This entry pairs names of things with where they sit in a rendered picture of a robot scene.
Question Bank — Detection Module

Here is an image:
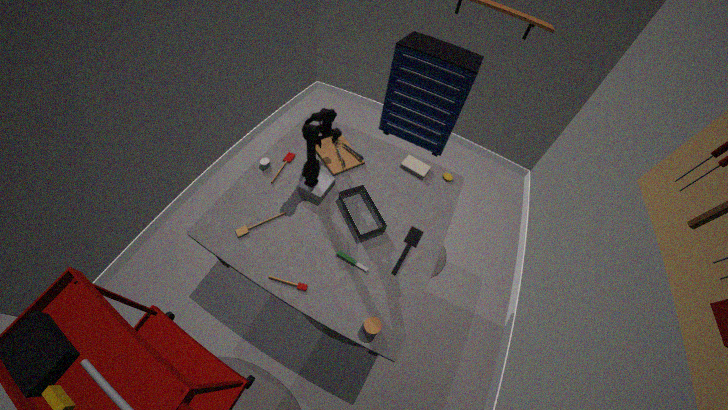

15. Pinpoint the black spatula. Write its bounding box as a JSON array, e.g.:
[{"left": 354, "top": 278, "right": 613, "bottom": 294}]
[{"left": 391, "top": 226, "right": 423, "bottom": 275}]

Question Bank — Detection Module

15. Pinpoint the wooden spoon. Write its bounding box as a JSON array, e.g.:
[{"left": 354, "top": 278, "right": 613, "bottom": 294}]
[{"left": 235, "top": 212, "right": 286, "bottom": 238}]

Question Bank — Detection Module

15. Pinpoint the red spatula with wooden handle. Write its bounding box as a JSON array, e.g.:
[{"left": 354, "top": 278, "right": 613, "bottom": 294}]
[{"left": 271, "top": 152, "right": 296, "bottom": 183}]

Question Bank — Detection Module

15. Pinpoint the beige flat rectangular block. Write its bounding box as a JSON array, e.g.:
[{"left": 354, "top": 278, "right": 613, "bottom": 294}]
[{"left": 401, "top": 155, "right": 431, "bottom": 179}]

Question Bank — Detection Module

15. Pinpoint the dark grey roasting tin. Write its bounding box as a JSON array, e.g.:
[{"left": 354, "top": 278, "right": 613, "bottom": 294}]
[{"left": 339, "top": 184, "right": 387, "bottom": 240}]

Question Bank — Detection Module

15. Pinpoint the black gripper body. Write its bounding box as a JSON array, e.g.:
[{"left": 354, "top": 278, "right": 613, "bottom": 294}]
[{"left": 315, "top": 127, "right": 342, "bottom": 145}]

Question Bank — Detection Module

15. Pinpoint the grey cylindrical container with tan lid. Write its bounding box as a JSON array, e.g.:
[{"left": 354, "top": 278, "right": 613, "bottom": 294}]
[{"left": 362, "top": 317, "right": 382, "bottom": 336}]

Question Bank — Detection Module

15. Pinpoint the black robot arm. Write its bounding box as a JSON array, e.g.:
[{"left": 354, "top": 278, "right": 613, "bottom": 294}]
[{"left": 302, "top": 108, "right": 337, "bottom": 188}]

